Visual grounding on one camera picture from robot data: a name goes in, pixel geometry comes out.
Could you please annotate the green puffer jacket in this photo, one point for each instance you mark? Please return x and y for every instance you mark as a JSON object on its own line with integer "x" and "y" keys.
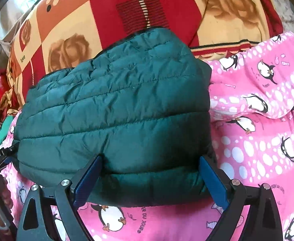
{"x": 111, "y": 105}

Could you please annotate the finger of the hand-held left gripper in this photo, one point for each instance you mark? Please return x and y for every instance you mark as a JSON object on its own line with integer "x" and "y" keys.
{"x": 12, "y": 150}

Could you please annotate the teal green cloth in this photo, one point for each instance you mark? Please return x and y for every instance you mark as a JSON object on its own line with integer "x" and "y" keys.
{"x": 3, "y": 128}

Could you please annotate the red orange rose print blanket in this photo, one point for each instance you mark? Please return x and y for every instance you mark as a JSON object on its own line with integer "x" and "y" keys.
{"x": 86, "y": 17}

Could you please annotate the beige cloth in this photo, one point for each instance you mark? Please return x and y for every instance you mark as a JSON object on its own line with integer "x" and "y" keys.
{"x": 3, "y": 35}

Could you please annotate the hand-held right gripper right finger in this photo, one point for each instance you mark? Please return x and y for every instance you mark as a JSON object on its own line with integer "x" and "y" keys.
{"x": 214, "y": 183}

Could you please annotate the pink penguin print blanket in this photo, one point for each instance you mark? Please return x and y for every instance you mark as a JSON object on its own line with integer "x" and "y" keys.
{"x": 250, "y": 150}

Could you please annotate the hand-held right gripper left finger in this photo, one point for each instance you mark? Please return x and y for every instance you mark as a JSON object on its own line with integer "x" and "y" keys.
{"x": 86, "y": 183}

